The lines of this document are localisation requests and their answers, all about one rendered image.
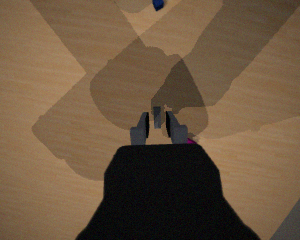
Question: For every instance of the grey rectangular bar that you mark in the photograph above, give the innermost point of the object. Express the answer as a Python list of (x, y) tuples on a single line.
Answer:
[(157, 117)]

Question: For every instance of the small blue cube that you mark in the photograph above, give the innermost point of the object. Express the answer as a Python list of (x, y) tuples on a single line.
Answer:
[(158, 4)]

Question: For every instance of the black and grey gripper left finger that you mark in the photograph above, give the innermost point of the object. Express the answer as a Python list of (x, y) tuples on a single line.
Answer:
[(139, 134)]

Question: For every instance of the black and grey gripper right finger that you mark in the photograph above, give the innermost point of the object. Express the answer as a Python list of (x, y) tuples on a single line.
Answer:
[(177, 132)]

